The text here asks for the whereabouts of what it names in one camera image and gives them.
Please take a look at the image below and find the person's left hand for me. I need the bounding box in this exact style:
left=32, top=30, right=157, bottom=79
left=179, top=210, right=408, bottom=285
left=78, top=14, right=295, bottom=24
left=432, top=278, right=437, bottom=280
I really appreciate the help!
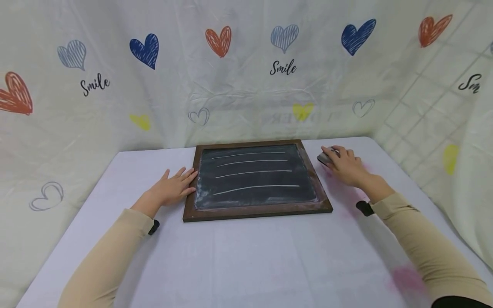
left=146, top=167, right=199, bottom=207

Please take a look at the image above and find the person's left forearm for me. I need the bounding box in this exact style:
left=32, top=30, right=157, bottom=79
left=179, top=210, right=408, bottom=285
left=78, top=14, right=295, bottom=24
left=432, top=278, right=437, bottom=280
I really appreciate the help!
left=57, top=198, right=162, bottom=308

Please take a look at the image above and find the person's right hand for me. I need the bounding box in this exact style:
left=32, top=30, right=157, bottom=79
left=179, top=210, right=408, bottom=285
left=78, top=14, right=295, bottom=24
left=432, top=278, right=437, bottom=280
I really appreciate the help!
left=321, top=146, right=367, bottom=187

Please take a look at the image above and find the person's right forearm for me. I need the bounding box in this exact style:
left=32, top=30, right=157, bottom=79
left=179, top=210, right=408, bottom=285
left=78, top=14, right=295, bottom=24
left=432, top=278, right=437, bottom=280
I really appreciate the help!
left=356, top=175, right=493, bottom=306

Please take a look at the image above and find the wood-framed chalkboard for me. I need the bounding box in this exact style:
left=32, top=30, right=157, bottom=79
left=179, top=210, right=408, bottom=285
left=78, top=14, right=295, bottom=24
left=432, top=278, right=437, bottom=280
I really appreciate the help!
left=182, top=139, right=334, bottom=223

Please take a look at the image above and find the grey chalkboard eraser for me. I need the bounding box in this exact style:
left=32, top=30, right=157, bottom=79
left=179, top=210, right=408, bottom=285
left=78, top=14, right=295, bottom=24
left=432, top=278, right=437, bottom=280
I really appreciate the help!
left=316, top=150, right=339, bottom=168

